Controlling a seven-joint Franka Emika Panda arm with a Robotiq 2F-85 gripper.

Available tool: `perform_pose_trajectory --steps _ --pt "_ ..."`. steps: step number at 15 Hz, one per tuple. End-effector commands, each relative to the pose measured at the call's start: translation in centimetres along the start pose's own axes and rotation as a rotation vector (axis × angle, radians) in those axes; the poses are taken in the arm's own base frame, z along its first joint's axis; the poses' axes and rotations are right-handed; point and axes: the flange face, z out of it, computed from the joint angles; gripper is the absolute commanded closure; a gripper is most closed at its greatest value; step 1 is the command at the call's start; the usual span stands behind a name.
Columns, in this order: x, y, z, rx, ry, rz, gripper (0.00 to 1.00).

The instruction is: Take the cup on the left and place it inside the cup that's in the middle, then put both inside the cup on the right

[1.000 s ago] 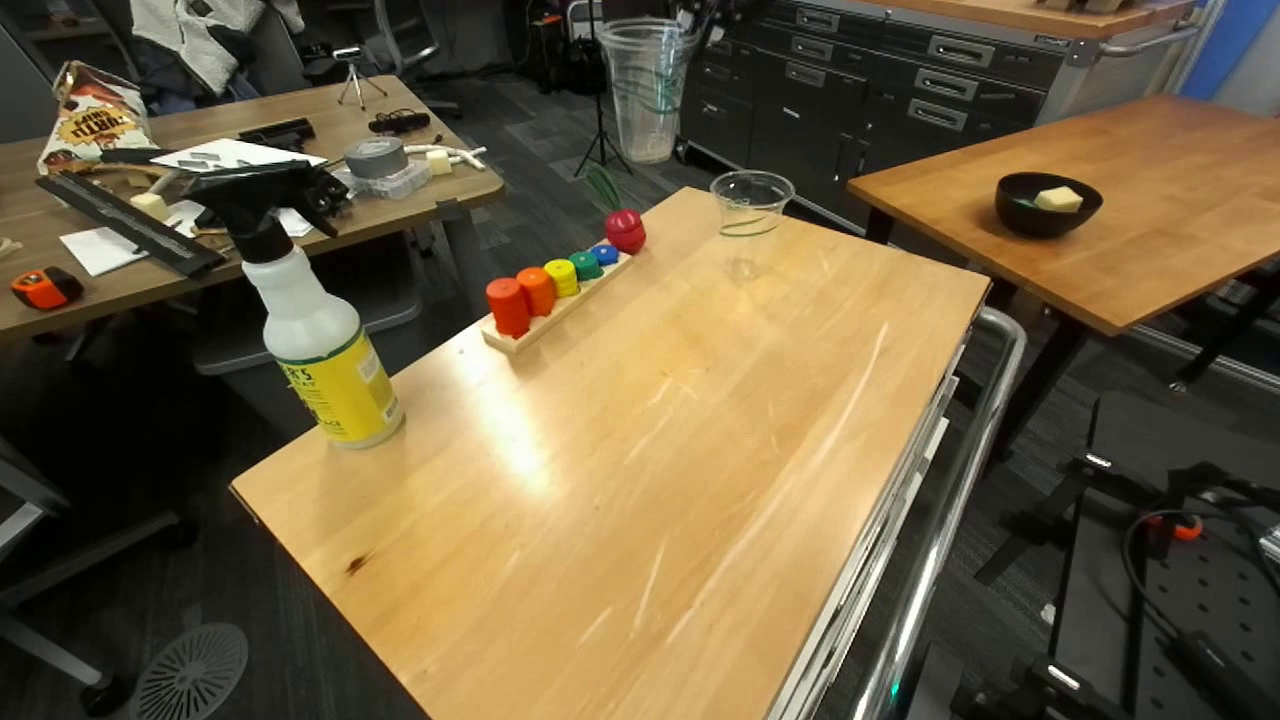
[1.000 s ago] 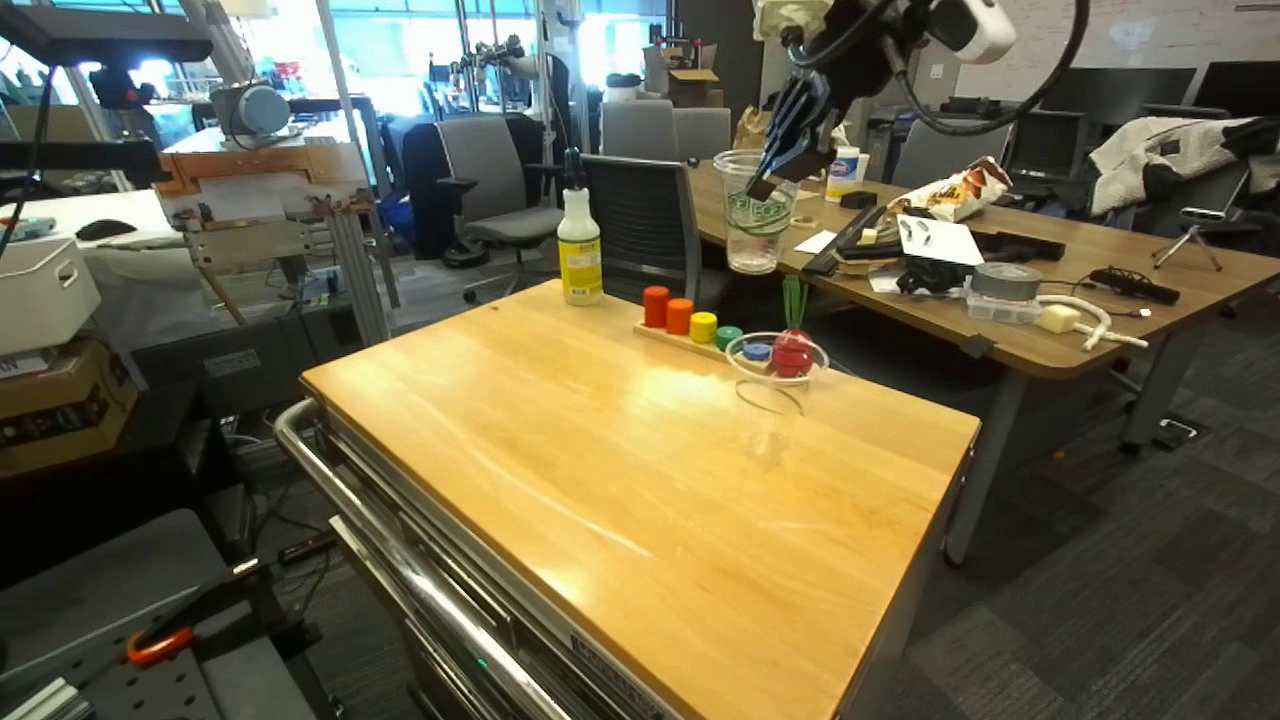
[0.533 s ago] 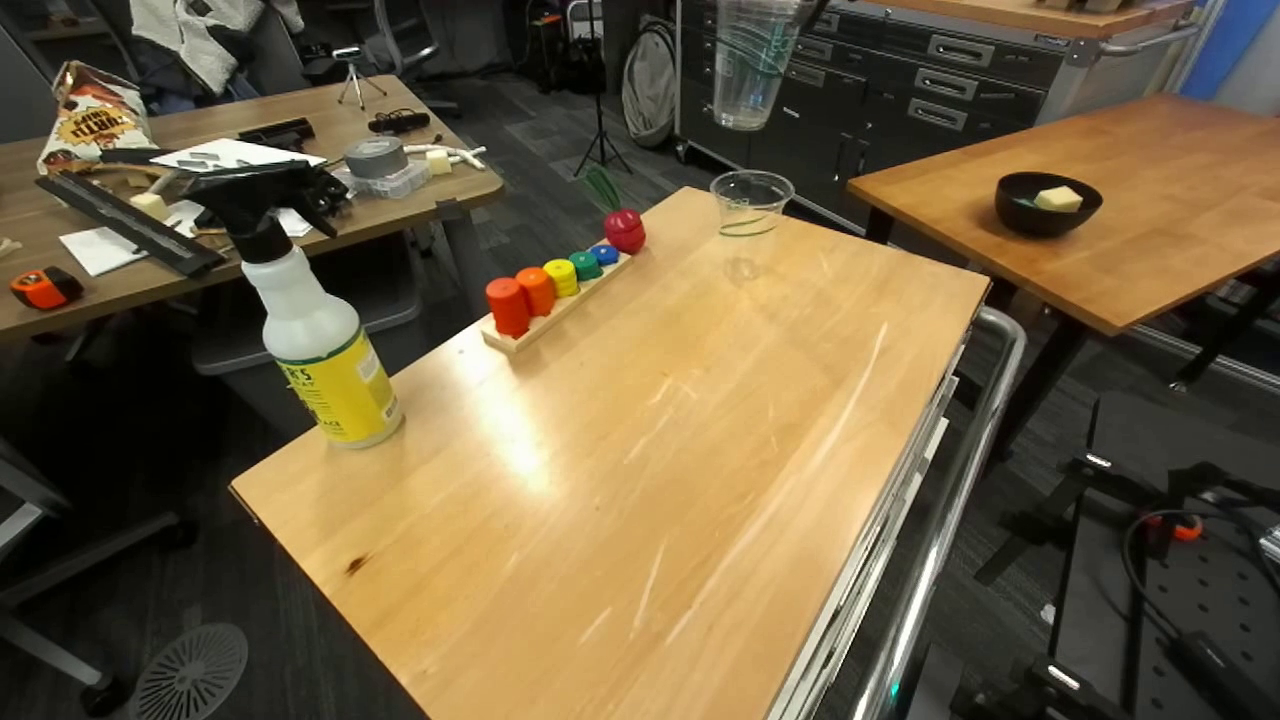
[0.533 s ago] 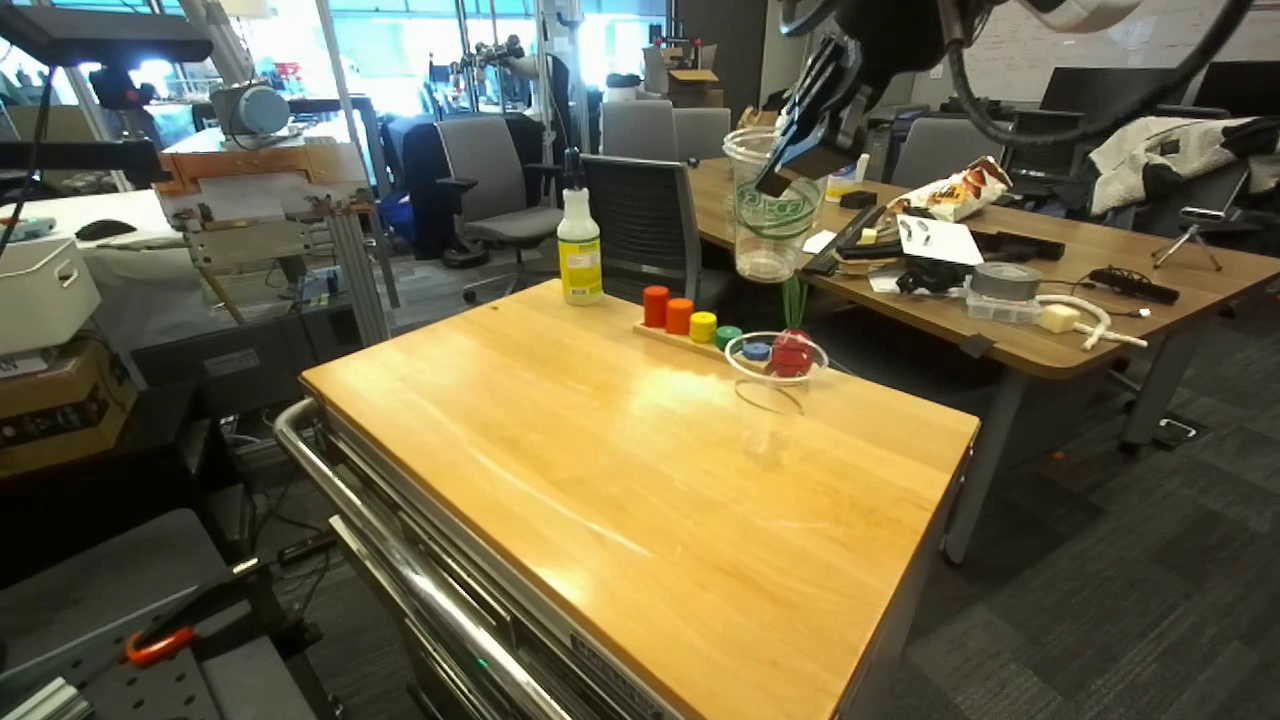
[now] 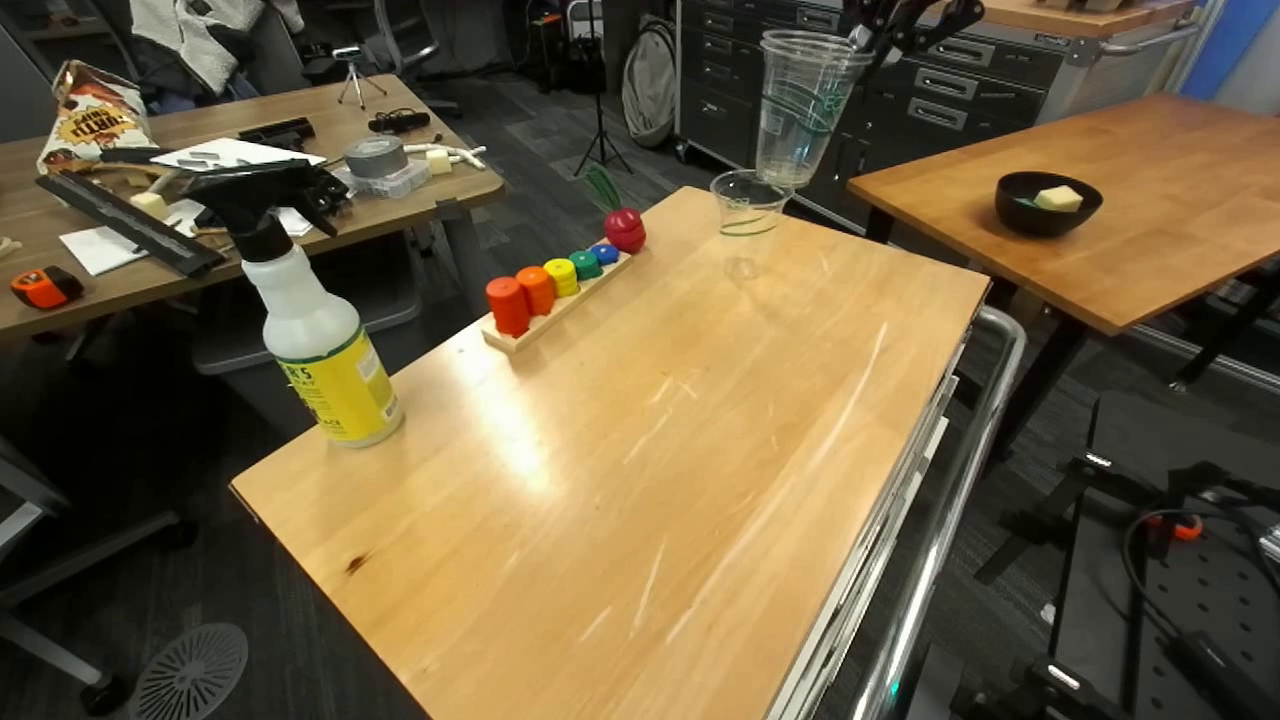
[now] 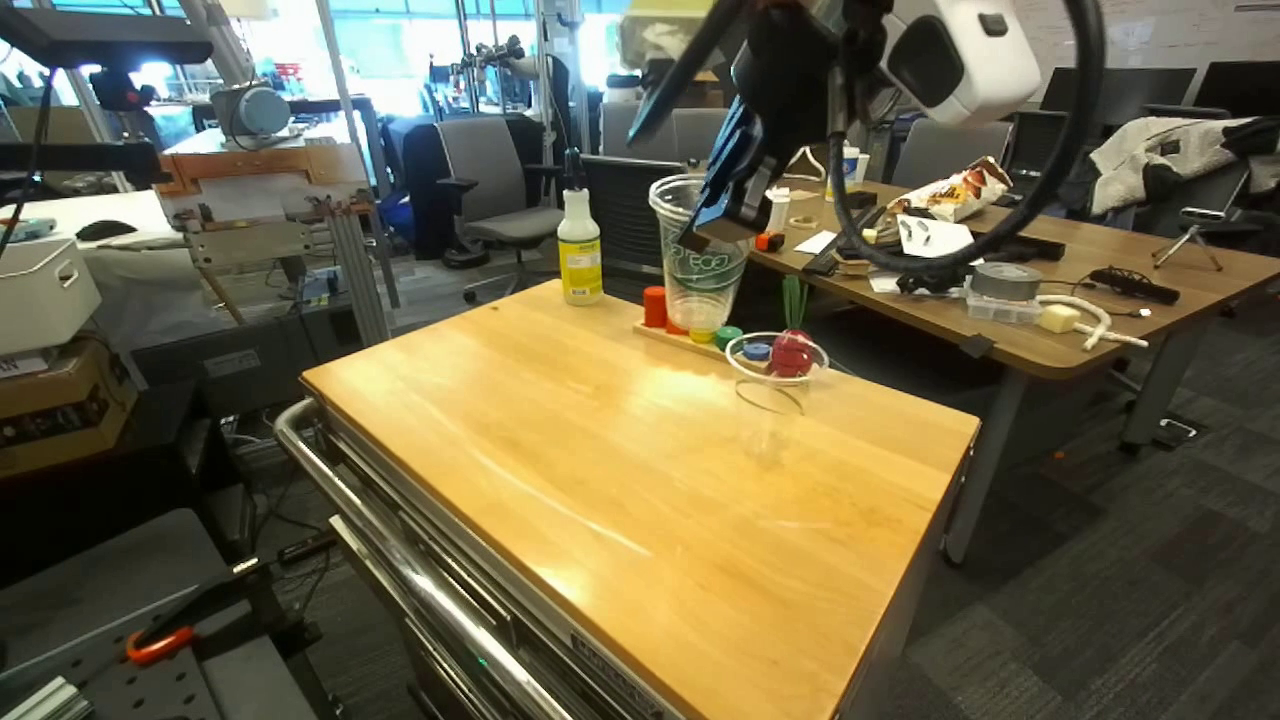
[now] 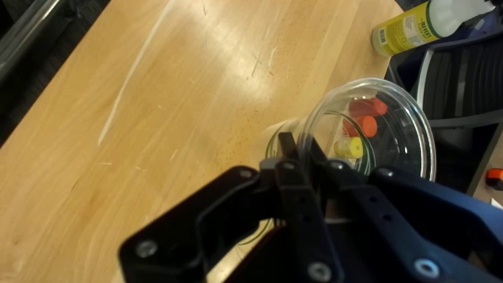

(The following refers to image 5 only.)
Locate long wooden office desk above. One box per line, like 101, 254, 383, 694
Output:
0, 73, 513, 351

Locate blue panel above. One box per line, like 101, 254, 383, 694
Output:
1177, 0, 1280, 104

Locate grey chair base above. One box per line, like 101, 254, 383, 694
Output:
0, 432, 197, 715

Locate black perforated plate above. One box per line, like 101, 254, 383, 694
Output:
1053, 384, 1280, 720

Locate orange toy cylinder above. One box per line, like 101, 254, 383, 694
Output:
513, 260, 561, 318

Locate grey tape roll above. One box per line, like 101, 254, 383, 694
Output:
340, 133, 413, 188

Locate small tabletop tripod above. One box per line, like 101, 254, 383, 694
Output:
326, 40, 387, 111

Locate small white note paper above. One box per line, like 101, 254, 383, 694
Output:
57, 219, 151, 279

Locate round floor fan grille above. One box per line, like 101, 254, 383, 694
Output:
122, 620, 257, 720

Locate black bowl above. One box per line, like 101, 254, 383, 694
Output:
993, 166, 1107, 244

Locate orange clamp handle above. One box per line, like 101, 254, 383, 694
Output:
1135, 504, 1213, 552

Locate chip bag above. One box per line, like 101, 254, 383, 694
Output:
30, 57, 162, 180

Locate yellow block in bowl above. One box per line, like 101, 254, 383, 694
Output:
1030, 180, 1086, 215

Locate black flat remote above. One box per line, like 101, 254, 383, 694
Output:
362, 104, 434, 141

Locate long black keyboard bar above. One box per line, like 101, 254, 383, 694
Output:
30, 173, 227, 279

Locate orange black tape measure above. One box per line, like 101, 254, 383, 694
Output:
8, 260, 86, 317

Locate white yellow spray bottle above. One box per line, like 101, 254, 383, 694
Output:
182, 155, 407, 452

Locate black office chair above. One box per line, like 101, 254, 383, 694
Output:
362, 0, 447, 80

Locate white cable bundle on desk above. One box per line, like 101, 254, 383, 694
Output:
396, 135, 493, 177

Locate red-orange toy cylinder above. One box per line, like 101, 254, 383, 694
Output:
482, 272, 535, 341

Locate wooden table black legs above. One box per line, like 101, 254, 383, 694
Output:
845, 93, 1280, 457

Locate round white fan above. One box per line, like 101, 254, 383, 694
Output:
617, 12, 686, 153

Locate black tripod stand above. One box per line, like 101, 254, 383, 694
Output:
568, 0, 641, 184

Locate yellow toy cylinder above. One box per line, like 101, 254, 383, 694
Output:
538, 253, 583, 299

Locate black flat wallet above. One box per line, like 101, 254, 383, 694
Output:
236, 116, 320, 153

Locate white jacket on chair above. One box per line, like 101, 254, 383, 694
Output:
122, 0, 312, 95

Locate white paper sheets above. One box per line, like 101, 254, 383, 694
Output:
149, 133, 326, 177

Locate black drawer tool cabinet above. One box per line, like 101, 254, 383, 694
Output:
671, 0, 1213, 232

